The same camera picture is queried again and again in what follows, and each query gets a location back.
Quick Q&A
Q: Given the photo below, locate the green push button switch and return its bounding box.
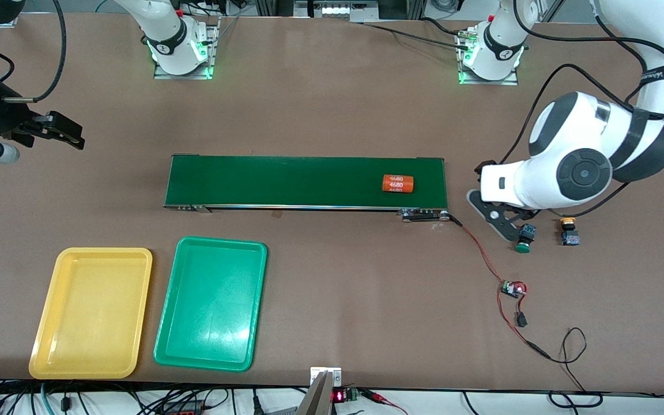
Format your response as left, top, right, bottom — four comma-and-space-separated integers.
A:
514, 223, 538, 255

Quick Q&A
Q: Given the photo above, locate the orange 4680 cylinder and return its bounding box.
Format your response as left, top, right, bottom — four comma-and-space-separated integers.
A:
380, 173, 415, 194

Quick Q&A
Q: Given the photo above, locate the yellow push button switch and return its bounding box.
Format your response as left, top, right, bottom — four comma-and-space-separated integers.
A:
558, 217, 581, 247

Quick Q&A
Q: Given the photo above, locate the green conveyor belt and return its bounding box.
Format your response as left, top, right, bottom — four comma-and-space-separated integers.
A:
163, 154, 451, 222

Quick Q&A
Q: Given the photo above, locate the yellow plastic tray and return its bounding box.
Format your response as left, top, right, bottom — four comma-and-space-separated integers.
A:
28, 247, 153, 380

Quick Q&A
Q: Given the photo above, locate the white power strip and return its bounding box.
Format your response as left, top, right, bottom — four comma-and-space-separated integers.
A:
295, 0, 379, 21

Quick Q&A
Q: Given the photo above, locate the green plastic tray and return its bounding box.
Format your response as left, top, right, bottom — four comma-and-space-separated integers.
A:
153, 236, 268, 373

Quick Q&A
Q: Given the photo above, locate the white mounting plate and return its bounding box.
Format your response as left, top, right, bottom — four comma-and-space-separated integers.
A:
310, 367, 343, 388

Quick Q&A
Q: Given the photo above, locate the red clip lead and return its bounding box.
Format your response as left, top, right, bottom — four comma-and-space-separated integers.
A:
361, 390, 409, 415

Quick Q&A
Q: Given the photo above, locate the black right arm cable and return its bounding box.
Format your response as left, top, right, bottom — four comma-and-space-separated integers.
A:
31, 0, 68, 105

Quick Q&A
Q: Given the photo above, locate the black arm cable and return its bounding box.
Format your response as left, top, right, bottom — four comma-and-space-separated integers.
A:
31, 0, 68, 105
498, 62, 664, 173

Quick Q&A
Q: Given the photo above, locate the red black conveyor power wire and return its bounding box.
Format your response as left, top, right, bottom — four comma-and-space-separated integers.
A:
446, 213, 508, 286

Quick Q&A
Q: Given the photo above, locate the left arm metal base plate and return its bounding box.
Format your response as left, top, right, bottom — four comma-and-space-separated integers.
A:
458, 29, 520, 86

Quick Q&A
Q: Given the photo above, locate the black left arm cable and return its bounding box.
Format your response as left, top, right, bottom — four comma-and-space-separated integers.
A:
498, 62, 664, 173

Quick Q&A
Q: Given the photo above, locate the black cable across table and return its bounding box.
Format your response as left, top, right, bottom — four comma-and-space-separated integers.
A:
355, 17, 477, 47

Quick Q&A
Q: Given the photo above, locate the red black wire with plug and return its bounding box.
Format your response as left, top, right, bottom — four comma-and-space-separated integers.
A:
497, 294, 552, 361

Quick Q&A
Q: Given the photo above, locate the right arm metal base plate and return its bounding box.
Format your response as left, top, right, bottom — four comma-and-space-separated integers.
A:
153, 16, 221, 80

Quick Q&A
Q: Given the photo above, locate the black looped power cable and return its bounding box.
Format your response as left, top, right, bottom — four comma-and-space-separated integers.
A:
539, 327, 605, 409

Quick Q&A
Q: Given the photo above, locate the teal cable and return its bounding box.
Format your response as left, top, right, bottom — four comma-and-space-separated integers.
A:
40, 382, 57, 415

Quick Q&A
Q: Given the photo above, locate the grey metal camera bracket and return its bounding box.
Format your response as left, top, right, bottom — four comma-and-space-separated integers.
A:
296, 371, 337, 415

